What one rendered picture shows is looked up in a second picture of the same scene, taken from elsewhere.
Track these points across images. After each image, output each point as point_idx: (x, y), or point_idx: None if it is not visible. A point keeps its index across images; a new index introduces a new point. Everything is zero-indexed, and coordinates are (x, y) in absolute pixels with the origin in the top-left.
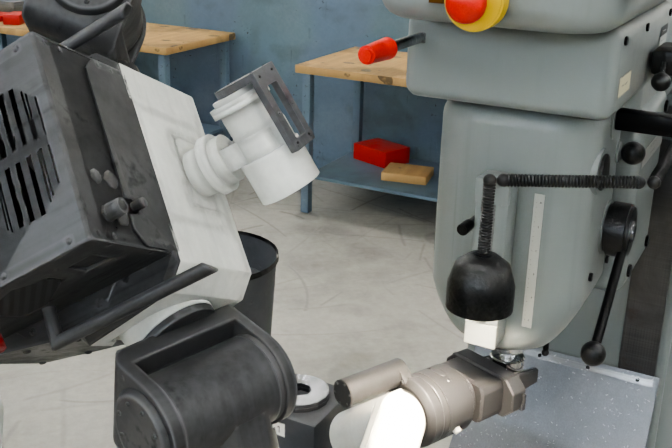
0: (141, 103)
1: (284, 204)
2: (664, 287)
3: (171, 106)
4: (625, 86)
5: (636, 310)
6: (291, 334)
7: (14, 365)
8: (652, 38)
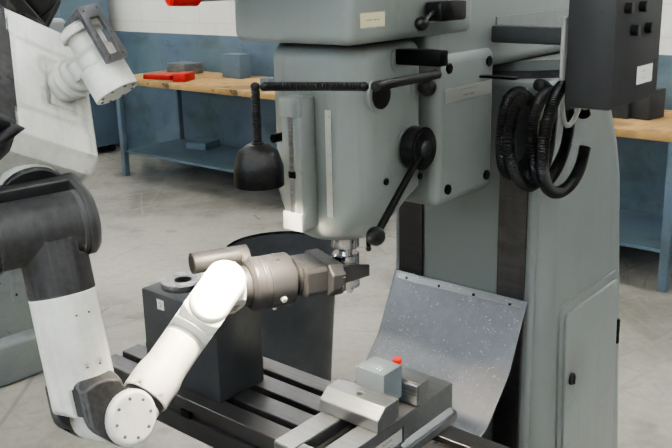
0: (18, 35)
1: (393, 230)
2: (523, 222)
3: (51, 42)
4: (375, 22)
5: (505, 243)
6: (369, 331)
7: (137, 343)
8: None
